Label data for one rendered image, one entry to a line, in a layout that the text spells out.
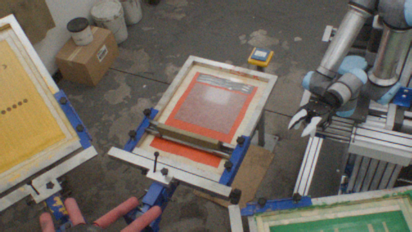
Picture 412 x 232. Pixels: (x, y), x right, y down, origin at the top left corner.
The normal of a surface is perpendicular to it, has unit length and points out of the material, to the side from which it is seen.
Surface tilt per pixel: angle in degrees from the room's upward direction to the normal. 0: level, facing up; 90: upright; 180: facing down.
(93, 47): 1
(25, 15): 89
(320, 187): 0
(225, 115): 0
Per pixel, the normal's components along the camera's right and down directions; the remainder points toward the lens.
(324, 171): -0.11, -0.64
